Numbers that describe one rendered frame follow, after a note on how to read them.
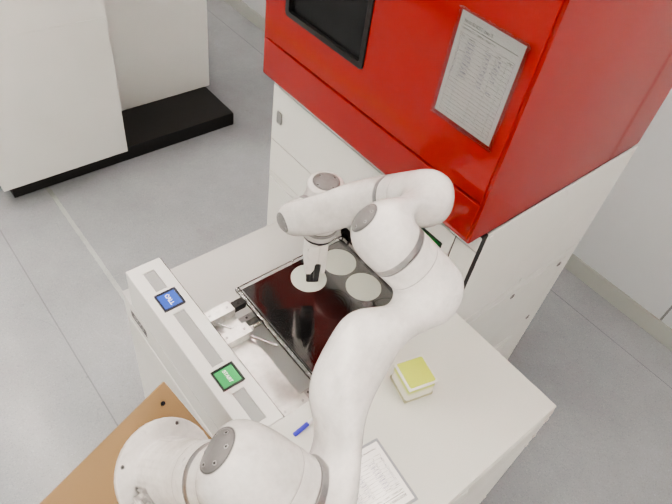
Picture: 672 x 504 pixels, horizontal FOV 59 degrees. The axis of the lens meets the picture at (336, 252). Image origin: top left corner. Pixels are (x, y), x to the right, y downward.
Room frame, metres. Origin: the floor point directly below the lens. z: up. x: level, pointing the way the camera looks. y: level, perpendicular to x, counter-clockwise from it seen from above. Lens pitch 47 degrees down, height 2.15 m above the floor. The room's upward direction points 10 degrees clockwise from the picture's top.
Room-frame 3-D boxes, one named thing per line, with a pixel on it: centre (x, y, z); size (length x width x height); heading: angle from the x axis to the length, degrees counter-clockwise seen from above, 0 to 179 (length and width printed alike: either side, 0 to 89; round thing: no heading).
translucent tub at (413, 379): (0.74, -0.22, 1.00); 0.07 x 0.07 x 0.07; 32
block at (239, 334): (0.84, 0.21, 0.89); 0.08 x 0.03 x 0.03; 137
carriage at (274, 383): (0.79, 0.15, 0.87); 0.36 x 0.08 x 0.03; 47
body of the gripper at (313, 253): (1.01, 0.05, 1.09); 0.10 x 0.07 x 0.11; 13
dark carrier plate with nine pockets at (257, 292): (0.99, -0.02, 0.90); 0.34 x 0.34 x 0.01; 47
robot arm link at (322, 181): (1.01, 0.05, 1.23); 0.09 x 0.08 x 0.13; 135
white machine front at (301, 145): (1.29, -0.03, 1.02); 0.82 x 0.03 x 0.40; 47
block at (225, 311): (0.90, 0.27, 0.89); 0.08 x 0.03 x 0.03; 137
